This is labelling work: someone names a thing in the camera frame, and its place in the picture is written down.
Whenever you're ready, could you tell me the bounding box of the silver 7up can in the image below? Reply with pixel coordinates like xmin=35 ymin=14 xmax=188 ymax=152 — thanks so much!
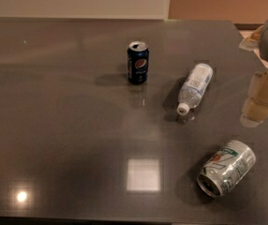
xmin=197 ymin=140 xmax=256 ymax=198

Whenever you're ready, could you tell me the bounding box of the blue pepsi can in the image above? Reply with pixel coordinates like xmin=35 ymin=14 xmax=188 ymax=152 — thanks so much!
xmin=127 ymin=41 xmax=149 ymax=84

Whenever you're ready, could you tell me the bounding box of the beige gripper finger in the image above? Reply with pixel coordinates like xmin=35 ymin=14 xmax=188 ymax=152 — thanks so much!
xmin=239 ymin=25 xmax=263 ymax=52
xmin=240 ymin=69 xmax=268 ymax=128

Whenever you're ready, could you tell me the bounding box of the clear plastic water bottle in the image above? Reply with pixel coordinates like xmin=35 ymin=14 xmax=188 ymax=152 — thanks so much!
xmin=177 ymin=63 xmax=213 ymax=115

